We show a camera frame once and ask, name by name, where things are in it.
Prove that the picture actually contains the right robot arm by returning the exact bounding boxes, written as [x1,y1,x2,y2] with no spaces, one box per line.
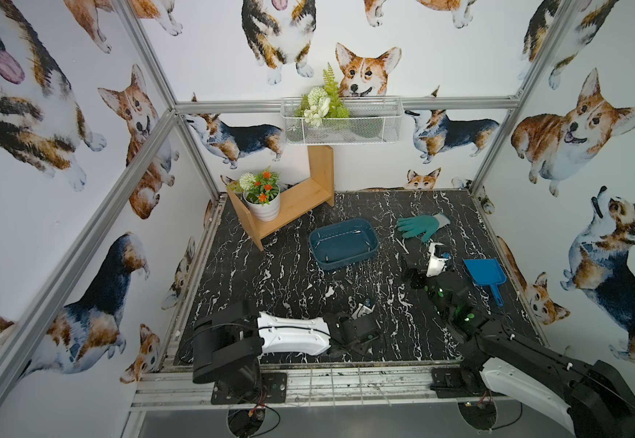
[399,257,635,437]

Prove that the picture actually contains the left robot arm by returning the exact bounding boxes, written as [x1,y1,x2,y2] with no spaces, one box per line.
[190,300,382,406]

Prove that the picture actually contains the teal plastic storage box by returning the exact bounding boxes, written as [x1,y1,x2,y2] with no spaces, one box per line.
[308,218,379,271]

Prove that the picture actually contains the green work glove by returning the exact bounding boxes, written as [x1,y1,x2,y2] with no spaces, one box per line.
[397,214,450,243]

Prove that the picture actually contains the blue plastic dustpan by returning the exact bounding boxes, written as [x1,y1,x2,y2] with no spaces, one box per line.
[463,258,507,308]

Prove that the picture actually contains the wooden shelf stand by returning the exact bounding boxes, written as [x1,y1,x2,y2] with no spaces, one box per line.
[227,145,335,251]

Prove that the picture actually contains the white pot orange flowers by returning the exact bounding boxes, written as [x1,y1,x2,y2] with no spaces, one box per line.
[226,168,281,222]

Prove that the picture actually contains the artificial fern white flowers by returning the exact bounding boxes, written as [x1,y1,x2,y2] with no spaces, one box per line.
[295,64,350,128]

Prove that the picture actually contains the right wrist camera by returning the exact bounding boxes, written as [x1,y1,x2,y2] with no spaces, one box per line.
[426,242,452,277]

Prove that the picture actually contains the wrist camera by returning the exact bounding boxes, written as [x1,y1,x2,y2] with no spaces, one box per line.
[351,299,374,319]
[426,242,452,277]

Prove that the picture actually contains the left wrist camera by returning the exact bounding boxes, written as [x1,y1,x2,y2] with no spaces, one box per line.
[351,299,374,319]

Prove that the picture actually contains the white wire basket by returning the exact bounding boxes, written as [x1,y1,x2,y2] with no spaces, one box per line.
[281,97,404,145]

